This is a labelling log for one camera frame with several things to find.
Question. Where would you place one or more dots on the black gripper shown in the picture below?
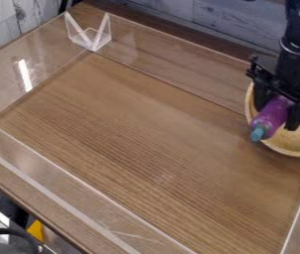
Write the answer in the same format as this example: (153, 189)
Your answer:
(276, 77)

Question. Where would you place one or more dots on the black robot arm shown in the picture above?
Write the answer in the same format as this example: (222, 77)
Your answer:
(289, 41)

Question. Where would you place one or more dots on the purple toy eggplant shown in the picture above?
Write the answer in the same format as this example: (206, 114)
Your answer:
(269, 118)

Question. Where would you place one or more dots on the brown wooden bowl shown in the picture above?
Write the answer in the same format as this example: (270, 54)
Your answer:
(285, 141)

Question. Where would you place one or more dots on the yellow object under table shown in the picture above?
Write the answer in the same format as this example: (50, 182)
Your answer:
(36, 230)

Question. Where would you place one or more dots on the clear acrylic tray walls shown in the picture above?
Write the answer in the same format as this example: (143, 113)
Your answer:
(125, 145)

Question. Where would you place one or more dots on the clear acrylic corner bracket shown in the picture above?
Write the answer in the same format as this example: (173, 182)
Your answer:
(88, 38)

